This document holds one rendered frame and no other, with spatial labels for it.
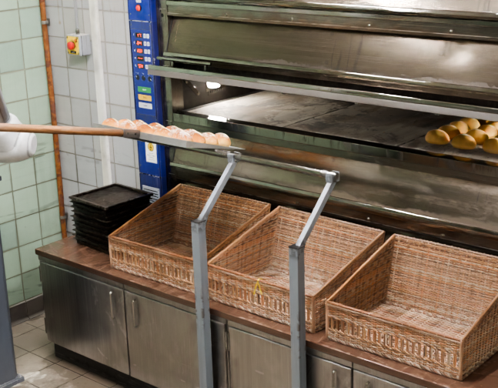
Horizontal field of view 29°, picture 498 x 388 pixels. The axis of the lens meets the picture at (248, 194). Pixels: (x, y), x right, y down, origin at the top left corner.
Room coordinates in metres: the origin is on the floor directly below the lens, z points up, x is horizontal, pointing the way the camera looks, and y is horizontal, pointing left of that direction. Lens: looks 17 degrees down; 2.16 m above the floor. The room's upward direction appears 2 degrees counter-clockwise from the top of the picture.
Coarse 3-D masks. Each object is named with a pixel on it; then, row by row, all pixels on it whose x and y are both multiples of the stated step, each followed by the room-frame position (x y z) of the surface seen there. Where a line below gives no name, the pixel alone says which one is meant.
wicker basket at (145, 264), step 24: (168, 192) 4.29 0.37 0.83; (192, 192) 4.29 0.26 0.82; (144, 216) 4.16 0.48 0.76; (168, 216) 4.28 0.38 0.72; (192, 216) 4.26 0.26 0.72; (216, 216) 4.17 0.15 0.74; (240, 216) 4.08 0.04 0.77; (264, 216) 3.97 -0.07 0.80; (120, 240) 3.95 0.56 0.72; (144, 240) 4.16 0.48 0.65; (168, 240) 4.27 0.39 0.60; (216, 240) 4.13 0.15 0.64; (120, 264) 3.96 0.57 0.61; (144, 264) 4.00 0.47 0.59; (168, 264) 3.77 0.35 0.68; (192, 264) 3.68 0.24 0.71; (192, 288) 3.68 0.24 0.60
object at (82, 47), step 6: (66, 36) 4.79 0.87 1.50; (72, 36) 4.75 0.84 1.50; (78, 36) 4.73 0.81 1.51; (84, 36) 4.75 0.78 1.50; (78, 42) 4.73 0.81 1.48; (84, 42) 4.75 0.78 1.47; (78, 48) 4.73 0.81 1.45; (84, 48) 4.75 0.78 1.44; (90, 48) 4.78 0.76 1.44; (72, 54) 4.77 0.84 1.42; (78, 54) 4.73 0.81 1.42; (84, 54) 4.74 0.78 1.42
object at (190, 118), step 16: (176, 112) 4.42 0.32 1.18; (192, 112) 4.40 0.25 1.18; (224, 128) 4.20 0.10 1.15; (240, 128) 4.14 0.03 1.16; (256, 128) 4.08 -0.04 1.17; (272, 128) 4.04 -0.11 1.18; (320, 144) 3.85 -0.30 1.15; (336, 144) 3.80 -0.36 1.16; (352, 144) 3.75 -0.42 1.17; (368, 144) 3.72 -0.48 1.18; (384, 144) 3.71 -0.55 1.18; (400, 160) 3.60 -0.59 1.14; (416, 160) 3.55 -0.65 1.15; (432, 160) 3.51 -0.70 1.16; (448, 160) 3.46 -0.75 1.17; (464, 160) 3.43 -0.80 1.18; (480, 160) 3.43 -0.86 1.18; (496, 176) 3.33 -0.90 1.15
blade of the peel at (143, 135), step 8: (104, 128) 3.94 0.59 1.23; (112, 128) 3.90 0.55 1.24; (120, 128) 3.87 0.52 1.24; (144, 136) 3.78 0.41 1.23; (152, 136) 3.75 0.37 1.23; (160, 136) 3.72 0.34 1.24; (176, 144) 3.65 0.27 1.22; (184, 144) 3.63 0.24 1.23; (192, 144) 3.65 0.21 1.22; (200, 144) 3.68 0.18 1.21; (208, 144) 3.72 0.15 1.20
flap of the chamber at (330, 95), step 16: (192, 80) 4.12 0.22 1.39; (208, 80) 4.06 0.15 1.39; (224, 80) 4.00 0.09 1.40; (320, 96) 3.66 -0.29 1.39; (336, 96) 3.61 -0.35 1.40; (352, 96) 3.57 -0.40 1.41; (432, 112) 3.34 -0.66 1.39; (448, 112) 3.30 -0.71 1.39; (464, 112) 3.26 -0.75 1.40; (480, 112) 3.22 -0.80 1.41
